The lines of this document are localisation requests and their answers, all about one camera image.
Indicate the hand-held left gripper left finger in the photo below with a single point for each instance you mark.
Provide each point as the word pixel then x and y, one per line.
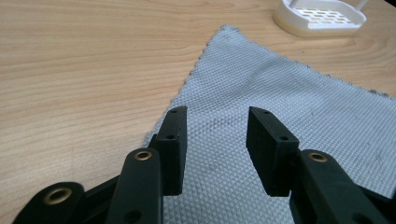
pixel 172 149

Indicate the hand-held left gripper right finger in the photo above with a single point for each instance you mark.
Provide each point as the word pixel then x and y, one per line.
pixel 271 155

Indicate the grey textured cloth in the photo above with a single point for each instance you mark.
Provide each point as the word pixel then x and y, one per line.
pixel 280 124

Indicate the white slotted soap dish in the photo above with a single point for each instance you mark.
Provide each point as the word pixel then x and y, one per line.
pixel 320 17

